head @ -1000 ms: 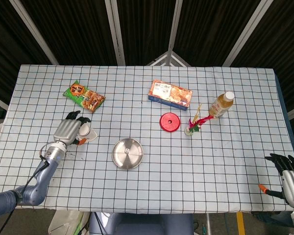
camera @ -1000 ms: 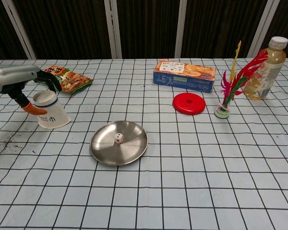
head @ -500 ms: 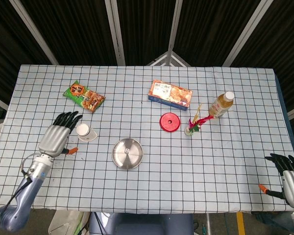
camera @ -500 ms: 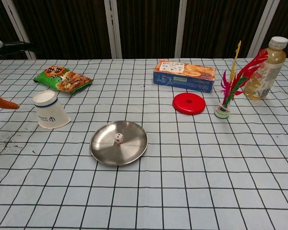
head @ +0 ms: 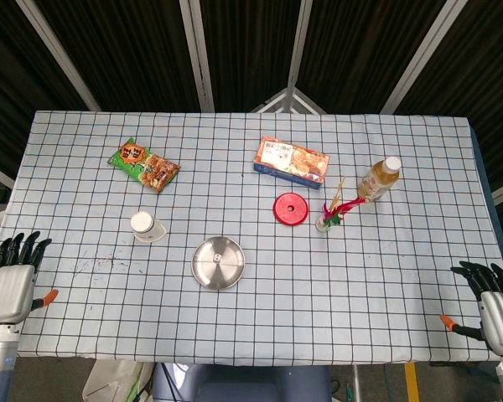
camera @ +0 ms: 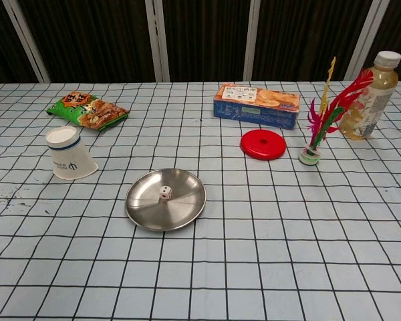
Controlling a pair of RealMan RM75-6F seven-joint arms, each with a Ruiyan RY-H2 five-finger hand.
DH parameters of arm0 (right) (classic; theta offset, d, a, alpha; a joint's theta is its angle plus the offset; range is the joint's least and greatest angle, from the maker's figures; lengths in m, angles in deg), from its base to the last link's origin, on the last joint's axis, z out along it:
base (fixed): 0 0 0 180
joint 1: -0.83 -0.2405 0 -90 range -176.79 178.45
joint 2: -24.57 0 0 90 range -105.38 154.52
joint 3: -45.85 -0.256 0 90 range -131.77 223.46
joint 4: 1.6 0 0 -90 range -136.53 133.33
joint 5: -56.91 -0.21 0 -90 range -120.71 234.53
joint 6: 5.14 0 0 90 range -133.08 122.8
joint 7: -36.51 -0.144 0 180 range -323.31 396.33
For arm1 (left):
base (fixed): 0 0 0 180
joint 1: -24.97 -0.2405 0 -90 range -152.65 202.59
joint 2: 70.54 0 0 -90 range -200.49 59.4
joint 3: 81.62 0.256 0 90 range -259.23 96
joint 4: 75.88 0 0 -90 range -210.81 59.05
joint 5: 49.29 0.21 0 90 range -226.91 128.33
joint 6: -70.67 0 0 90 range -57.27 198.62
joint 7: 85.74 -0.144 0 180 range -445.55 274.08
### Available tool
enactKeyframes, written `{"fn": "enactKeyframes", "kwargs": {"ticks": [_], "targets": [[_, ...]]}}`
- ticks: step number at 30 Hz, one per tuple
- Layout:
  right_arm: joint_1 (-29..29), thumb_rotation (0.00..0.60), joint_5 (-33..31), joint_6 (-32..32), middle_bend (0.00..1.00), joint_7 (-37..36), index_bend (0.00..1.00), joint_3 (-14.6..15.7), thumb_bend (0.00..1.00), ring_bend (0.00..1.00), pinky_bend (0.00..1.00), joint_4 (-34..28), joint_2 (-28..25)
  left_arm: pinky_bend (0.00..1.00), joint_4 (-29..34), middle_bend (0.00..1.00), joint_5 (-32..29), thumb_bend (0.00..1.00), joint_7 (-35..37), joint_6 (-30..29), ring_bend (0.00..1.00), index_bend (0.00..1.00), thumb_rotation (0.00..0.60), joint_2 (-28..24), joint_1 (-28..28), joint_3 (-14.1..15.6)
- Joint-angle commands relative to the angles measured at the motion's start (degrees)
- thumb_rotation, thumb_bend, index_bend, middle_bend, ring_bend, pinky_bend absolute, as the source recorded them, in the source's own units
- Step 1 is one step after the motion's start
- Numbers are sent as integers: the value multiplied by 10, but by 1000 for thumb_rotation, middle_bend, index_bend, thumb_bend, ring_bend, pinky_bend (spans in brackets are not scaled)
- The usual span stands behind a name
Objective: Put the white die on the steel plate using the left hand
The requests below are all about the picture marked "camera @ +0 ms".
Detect colourful feather shuttlecock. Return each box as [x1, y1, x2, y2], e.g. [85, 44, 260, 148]
[298, 56, 375, 167]

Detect green snack bag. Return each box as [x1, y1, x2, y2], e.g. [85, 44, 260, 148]
[46, 90, 131, 132]

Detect white paper cup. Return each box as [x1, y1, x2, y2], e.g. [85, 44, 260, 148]
[45, 126, 99, 181]

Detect tea drink bottle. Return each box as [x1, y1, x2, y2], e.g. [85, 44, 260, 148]
[339, 50, 401, 141]

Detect red plastic disc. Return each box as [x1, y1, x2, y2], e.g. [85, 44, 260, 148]
[240, 129, 287, 162]

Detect silver metal plate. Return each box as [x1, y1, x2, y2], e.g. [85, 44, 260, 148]
[125, 168, 207, 232]

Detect blue orange biscuit box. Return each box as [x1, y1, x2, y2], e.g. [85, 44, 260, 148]
[213, 82, 301, 130]

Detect white metal frame post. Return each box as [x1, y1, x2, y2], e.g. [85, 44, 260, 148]
[144, 0, 170, 82]
[344, 0, 390, 82]
[1, 0, 51, 84]
[243, 0, 262, 82]

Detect checkered tablecloth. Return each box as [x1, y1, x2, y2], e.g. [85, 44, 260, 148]
[0, 80, 401, 321]

